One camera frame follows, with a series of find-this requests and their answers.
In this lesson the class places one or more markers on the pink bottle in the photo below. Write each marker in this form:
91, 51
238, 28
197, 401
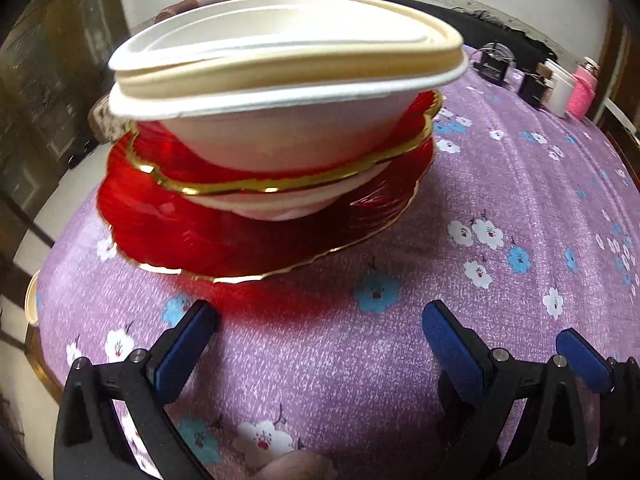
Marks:
582, 92

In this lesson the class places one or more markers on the purple floral tablecloth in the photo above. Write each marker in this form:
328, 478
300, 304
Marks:
400, 270

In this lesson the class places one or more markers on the red glass bowl gold rim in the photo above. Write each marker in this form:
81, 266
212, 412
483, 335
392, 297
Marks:
165, 155

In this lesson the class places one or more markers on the leaf patterned blanket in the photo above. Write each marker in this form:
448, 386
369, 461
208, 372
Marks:
102, 120

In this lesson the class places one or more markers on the large white bowl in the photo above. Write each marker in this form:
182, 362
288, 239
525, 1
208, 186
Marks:
300, 135

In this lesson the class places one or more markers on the black boxy device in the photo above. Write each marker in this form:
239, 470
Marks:
532, 91

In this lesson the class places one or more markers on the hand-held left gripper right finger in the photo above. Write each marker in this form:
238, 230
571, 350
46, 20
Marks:
455, 355

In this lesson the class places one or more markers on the beige bowl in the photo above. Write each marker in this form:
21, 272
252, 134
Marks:
300, 67

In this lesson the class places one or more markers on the wooden glass door cabinet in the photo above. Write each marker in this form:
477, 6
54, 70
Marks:
55, 75

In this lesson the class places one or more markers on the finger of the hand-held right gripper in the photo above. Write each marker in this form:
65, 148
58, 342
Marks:
590, 364

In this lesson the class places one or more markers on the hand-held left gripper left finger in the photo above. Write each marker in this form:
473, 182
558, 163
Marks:
182, 350

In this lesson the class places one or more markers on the red glass plate gold rim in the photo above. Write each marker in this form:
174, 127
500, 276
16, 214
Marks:
200, 240

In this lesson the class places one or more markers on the dark wooden chair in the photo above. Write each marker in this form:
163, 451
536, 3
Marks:
20, 270

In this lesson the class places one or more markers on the shallow white bowl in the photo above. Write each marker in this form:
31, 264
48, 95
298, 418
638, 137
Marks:
280, 205

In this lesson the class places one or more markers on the white plastic cup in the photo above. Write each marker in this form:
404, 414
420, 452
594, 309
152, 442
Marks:
559, 90

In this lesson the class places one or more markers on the brown armchair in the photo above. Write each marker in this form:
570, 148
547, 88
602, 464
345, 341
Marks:
200, 2

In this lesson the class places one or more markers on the small white bowl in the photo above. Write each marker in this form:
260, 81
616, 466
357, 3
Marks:
260, 25

